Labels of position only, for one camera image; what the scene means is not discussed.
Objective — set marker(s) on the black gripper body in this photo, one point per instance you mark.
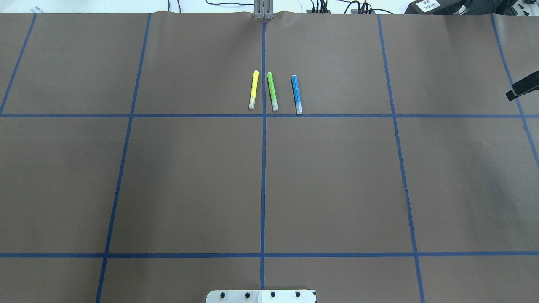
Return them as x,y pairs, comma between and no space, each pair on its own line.
524,89

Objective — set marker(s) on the blue marker pen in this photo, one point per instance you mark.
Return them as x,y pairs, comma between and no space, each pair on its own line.
297,95

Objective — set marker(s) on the green marker pen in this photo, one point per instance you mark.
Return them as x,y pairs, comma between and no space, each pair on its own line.
272,91

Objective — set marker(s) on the yellow marker pen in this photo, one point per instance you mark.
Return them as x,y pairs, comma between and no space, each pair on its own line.
253,90

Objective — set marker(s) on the aluminium frame post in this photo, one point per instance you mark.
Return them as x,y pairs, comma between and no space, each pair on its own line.
263,10

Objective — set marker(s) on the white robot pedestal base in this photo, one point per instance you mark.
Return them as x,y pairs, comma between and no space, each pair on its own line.
262,296

